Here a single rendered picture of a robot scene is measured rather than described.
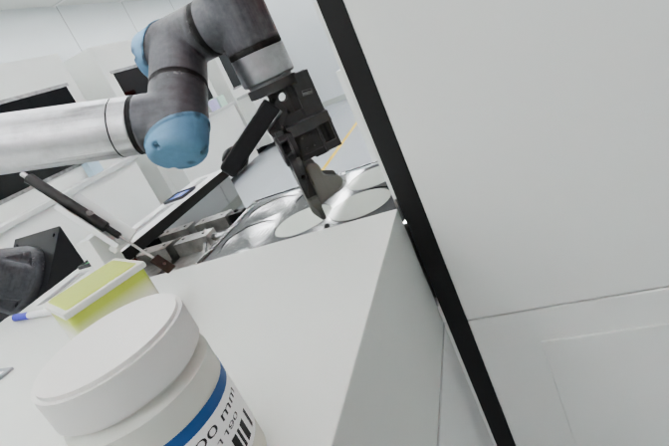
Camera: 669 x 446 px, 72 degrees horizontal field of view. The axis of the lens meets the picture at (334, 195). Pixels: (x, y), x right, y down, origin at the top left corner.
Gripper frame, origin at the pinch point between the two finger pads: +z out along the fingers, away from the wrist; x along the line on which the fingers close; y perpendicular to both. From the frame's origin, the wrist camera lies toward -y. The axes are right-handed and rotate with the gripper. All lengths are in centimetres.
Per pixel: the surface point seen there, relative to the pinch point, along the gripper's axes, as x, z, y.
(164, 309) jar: -44.5, -14.2, -10.5
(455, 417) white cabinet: -31.2, 14.1, 2.0
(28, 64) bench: 390, -104, -148
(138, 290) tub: -24.9, -9.4, -18.3
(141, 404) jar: -48, -12, -12
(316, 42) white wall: 811, -25, 176
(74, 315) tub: -27.9, -10.9, -22.5
